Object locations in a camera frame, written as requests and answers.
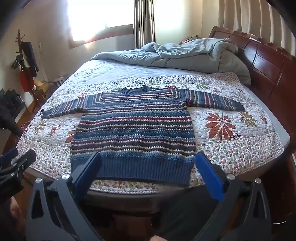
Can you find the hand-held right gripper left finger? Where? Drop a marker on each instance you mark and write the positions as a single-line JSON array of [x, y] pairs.
[[90, 166]]

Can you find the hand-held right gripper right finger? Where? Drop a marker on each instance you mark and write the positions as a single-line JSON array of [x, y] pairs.
[[209, 173]]

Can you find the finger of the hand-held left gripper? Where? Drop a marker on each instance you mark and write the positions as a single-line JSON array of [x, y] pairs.
[[9, 155], [22, 162]]

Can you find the blue striped knit sweater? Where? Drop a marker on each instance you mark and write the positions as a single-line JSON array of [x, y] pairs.
[[138, 129]]

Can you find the floral quilted blanket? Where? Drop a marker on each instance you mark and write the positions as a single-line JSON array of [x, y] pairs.
[[226, 148]]

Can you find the person's dark trouser leg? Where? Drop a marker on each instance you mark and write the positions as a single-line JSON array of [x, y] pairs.
[[185, 213]]

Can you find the black jacket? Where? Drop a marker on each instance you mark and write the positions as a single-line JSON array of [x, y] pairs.
[[10, 109]]

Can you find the red hanging garment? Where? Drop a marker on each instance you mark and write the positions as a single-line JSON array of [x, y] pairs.
[[26, 81]]

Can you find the dark hanging garment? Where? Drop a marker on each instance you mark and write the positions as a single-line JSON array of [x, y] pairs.
[[30, 58]]

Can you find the white quilted bed sheet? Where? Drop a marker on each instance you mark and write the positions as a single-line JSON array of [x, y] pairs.
[[115, 69]]

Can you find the wooden coat rack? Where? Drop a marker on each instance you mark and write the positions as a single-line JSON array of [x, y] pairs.
[[19, 39]]

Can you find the grey comforter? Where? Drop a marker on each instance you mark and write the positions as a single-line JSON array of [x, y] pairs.
[[185, 55]]

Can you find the wooden headboard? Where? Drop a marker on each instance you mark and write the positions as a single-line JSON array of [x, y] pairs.
[[266, 62]]

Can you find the patterned pillow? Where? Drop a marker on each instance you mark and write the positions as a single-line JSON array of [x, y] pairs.
[[190, 39]]

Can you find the bright window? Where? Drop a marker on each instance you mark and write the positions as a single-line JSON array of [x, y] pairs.
[[99, 18]]

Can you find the striped grey curtain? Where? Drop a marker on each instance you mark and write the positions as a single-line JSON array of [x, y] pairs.
[[144, 23]]

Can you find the cream curtain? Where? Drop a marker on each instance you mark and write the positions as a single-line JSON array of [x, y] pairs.
[[249, 16]]

